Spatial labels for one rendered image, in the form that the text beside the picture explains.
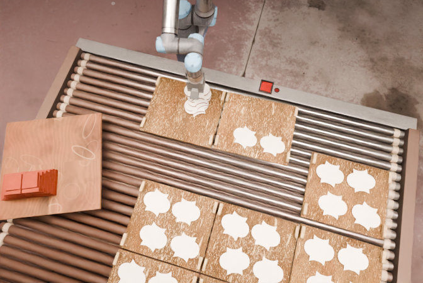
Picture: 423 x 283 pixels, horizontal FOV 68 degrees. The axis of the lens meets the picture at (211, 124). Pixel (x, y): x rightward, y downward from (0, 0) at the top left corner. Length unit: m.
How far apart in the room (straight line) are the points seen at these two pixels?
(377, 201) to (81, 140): 1.56
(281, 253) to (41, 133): 1.36
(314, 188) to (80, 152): 1.22
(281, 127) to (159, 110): 0.69
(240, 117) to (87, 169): 0.86
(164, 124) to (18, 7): 2.55
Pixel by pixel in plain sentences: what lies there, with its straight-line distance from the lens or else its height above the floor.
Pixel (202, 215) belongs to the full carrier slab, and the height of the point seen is 0.94.
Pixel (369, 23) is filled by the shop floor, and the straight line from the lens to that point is 3.57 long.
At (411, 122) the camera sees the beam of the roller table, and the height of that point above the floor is 0.92.
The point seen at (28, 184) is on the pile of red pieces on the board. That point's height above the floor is 1.20.
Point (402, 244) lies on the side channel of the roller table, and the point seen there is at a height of 0.95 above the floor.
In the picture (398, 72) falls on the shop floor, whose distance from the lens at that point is 3.39.
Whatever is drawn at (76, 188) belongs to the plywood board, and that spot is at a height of 1.04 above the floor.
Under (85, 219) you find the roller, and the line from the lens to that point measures 1.80.
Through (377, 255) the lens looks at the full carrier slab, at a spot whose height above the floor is 0.94.
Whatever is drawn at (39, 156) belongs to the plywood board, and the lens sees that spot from 1.83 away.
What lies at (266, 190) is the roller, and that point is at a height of 0.92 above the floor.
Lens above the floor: 2.59
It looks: 71 degrees down
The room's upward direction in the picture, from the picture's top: 3 degrees counter-clockwise
